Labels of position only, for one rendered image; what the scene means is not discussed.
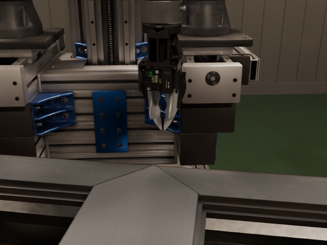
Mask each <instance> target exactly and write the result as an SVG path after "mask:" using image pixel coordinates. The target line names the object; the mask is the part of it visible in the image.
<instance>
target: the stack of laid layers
mask: <svg viewBox="0 0 327 245"><path fill-rule="evenodd" d="M92 188H93V187H87V186H75V185H62V184H50V183H38V182H26V181H13V180H1V179H0V200H7V201H19V202H30V203H41V204H52V205H64V206H75V207H81V206H82V205H83V203H84V201H85V200H86V198H87V196H88V195H89V193H90V191H91V190H92ZM206 218H214V219H225V220H236V221H247V222H259V223H270V224H281V225H292V226H303V227H314V228H327V206H326V205H313V204H301V203H289V202H276V201H264V200H251V199H239V198H227V197H215V196H202V195H199V196H198V204H197V213H196V222H195V231H194V240H193V245H204V237H205V224H206Z"/></svg>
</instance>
